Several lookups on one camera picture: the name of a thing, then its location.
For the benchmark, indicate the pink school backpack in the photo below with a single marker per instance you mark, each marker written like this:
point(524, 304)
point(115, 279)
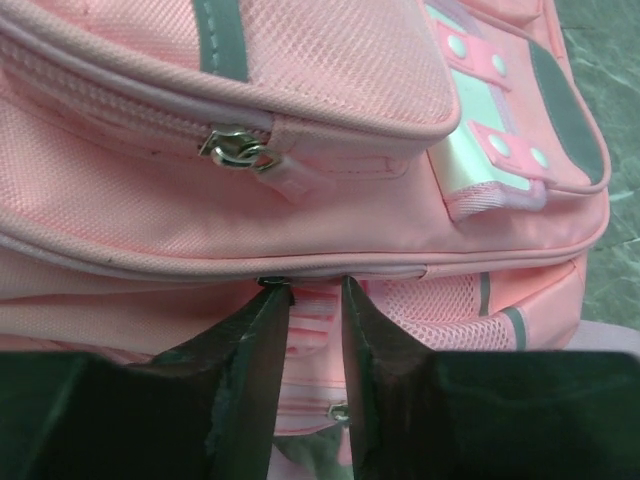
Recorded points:
point(160, 159)

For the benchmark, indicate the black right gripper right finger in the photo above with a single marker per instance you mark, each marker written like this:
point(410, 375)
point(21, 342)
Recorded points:
point(417, 413)

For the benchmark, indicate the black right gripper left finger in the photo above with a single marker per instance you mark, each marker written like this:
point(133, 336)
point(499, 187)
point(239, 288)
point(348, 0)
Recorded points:
point(204, 409)

